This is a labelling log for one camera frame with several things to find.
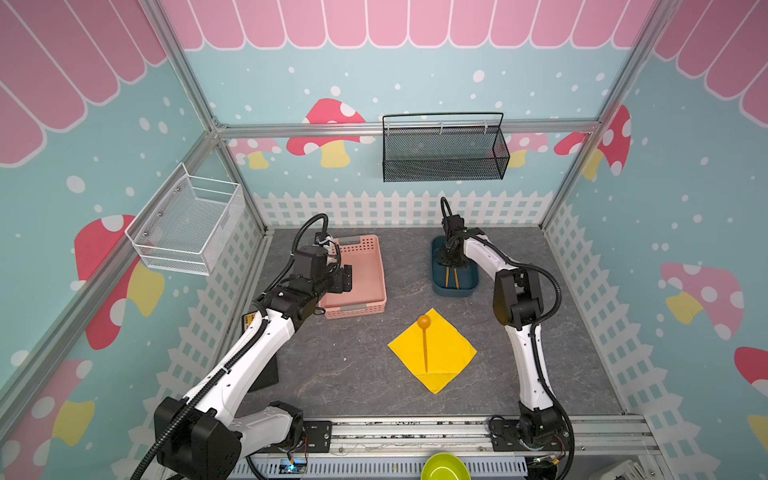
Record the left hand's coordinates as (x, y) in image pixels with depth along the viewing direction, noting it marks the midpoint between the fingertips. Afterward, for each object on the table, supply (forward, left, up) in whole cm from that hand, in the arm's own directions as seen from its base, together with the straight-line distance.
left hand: (335, 272), depth 80 cm
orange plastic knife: (+15, -38, -21) cm, 46 cm away
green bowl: (-41, -29, -20) cm, 54 cm away
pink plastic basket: (+8, -7, -25) cm, 27 cm away
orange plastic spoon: (-3, -26, -21) cm, 33 cm away
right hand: (+21, -34, -20) cm, 45 cm away
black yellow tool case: (-21, +19, -20) cm, 35 cm away
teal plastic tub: (+15, -42, -22) cm, 50 cm away
